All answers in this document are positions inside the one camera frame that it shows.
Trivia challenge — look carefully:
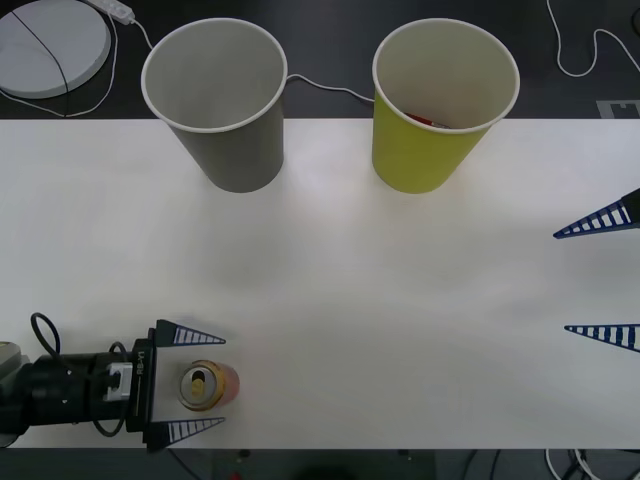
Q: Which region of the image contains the white power strip cable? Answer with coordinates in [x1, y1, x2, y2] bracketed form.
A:
[130, 18, 375, 105]

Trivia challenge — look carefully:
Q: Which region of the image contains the gold and red drink can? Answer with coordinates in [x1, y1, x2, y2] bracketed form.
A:
[178, 359, 241, 413]

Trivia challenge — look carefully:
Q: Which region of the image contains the white power strip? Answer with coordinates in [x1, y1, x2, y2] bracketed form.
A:
[82, 0, 135, 25]

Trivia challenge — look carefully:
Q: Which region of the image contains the looping white cable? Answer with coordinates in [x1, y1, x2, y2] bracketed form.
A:
[547, 0, 640, 87]

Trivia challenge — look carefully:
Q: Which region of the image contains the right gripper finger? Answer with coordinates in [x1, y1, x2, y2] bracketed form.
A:
[552, 187, 640, 240]
[563, 323, 640, 354]

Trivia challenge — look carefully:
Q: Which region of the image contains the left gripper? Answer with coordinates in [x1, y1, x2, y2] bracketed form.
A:
[125, 319, 227, 454]

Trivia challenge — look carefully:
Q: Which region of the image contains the thin white cable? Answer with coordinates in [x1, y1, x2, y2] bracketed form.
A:
[0, 13, 120, 119]

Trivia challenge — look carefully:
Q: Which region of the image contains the round grey floor plate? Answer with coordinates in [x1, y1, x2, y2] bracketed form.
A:
[0, 0, 114, 100]

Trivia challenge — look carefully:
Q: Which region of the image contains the thin black cable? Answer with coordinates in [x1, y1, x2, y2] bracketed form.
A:
[10, 9, 70, 119]

